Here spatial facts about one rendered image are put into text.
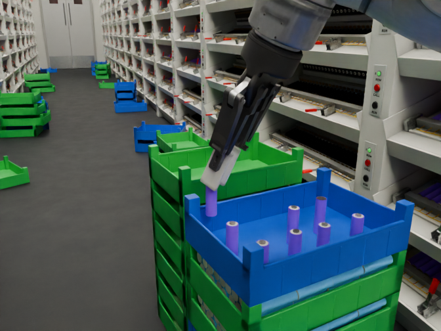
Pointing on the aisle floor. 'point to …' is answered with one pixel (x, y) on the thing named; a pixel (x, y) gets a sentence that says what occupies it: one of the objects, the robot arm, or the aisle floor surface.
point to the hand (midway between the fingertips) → (220, 165)
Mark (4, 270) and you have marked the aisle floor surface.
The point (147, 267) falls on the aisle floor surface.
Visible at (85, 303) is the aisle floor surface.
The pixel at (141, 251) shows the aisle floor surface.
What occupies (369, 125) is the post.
